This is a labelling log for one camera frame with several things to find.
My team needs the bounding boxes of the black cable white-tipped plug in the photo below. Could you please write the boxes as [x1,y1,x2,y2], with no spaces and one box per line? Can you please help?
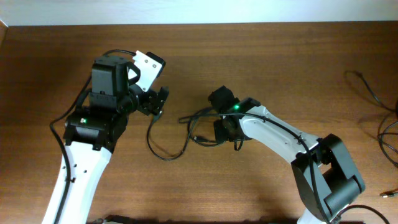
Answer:
[146,107,224,162]

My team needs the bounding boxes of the black cable gold plugs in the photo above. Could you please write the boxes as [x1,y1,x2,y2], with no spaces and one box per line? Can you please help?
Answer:
[344,70,397,112]

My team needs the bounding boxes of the black cable small plug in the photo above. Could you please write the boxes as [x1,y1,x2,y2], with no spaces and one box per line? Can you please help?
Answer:
[376,120,397,198]

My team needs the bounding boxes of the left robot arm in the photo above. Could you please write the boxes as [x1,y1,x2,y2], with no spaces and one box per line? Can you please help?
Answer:
[43,51,169,223]

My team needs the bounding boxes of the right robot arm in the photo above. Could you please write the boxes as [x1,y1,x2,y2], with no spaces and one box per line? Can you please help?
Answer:
[208,86,365,223]

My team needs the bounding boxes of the left camera black cable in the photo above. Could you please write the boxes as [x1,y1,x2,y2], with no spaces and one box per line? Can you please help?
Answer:
[49,49,137,224]

